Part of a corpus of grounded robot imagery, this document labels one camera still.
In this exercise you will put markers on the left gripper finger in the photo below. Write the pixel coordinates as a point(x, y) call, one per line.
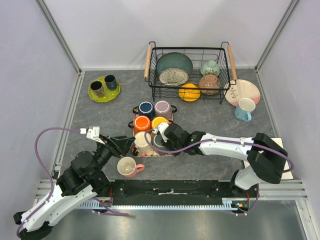
point(116, 139)
point(123, 146)

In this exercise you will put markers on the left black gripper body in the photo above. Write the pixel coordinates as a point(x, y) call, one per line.
point(105, 152)

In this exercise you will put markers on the beige mug dark handle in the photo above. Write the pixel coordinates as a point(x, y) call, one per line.
point(141, 147)

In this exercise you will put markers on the dark green mug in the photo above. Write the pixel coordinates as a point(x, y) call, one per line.
point(158, 142)

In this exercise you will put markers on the orange mug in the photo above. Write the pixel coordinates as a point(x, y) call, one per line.
point(140, 124)

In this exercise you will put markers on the yellow mug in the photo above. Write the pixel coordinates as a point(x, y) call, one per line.
point(158, 120)

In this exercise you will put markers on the purple mug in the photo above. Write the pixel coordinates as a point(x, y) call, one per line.
point(164, 109)

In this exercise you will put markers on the dark blue mug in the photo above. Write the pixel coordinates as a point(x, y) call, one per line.
point(145, 108)

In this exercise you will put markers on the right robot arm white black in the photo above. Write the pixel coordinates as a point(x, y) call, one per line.
point(265, 157)

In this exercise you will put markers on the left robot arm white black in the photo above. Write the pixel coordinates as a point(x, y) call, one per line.
point(83, 180)

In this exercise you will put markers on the pink mug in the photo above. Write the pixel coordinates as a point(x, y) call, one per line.
point(128, 167)

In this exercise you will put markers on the light blue mug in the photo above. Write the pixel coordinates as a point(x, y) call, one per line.
point(244, 109)

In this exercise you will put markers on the floral placemat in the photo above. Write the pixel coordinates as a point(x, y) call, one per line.
point(153, 153)

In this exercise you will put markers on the green scalloped plate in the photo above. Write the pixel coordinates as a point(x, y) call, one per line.
point(108, 94)

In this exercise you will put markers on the yellow bowl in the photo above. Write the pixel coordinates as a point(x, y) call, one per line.
point(189, 92)

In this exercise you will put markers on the dark blue tumbler cup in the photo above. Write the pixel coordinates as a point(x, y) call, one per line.
point(111, 82)

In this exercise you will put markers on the brown tumbler cup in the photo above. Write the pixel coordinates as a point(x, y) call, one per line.
point(97, 88)

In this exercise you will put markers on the speckled beige plate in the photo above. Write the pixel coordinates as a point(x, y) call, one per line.
point(173, 77)

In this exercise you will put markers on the brown pink bowl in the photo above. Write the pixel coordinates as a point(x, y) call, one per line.
point(209, 84)

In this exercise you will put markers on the pink floral plate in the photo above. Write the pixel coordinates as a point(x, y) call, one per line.
point(240, 89)

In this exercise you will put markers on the teal plate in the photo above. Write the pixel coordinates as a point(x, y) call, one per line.
point(174, 60)

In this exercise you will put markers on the mint green bowl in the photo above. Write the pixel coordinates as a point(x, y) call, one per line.
point(210, 68)

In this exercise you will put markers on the white square board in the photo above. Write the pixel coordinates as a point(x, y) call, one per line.
point(286, 175)

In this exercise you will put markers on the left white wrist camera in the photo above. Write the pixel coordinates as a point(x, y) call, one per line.
point(92, 133)

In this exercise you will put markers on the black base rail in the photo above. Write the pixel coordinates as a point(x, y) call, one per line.
point(173, 192)

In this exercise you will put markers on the light blue cable duct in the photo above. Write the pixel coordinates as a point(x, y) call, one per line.
point(225, 205)

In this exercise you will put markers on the black wire dish rack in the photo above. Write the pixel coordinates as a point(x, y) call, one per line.
point(198, 56)

